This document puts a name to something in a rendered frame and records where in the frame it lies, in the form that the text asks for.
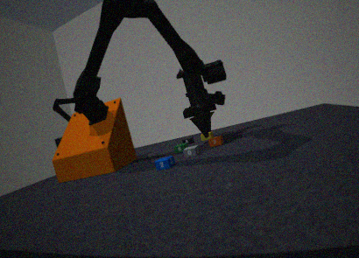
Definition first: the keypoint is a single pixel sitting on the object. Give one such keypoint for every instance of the yellow block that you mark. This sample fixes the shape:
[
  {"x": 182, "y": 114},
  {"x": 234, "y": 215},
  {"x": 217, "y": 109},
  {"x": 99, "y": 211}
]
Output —
[{"x": 203, "y": 138}]

